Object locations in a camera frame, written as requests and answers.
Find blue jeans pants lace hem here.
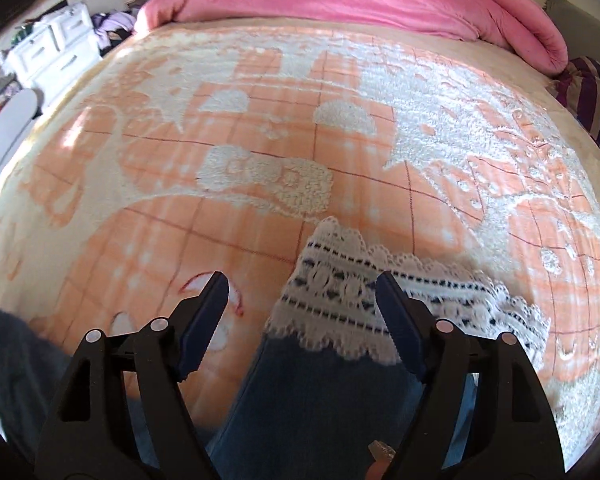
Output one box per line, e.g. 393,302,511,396
0,216,551,480

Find grey cushion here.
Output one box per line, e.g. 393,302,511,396
545,0,600,61

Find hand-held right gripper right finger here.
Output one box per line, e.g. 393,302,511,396
374,271,567,480

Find purple striped pillow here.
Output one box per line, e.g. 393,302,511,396
547,55,600,161

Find grey rounded board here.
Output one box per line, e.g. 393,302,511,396
0,87,43,206

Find orange cream printed blanket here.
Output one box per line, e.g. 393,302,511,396
0,15,600,461

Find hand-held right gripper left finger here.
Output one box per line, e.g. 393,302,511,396
34,270,230,480

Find white drawer unit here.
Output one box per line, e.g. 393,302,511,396
5,2,103,106

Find purple clothes pile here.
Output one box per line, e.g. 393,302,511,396
91,10,138,51

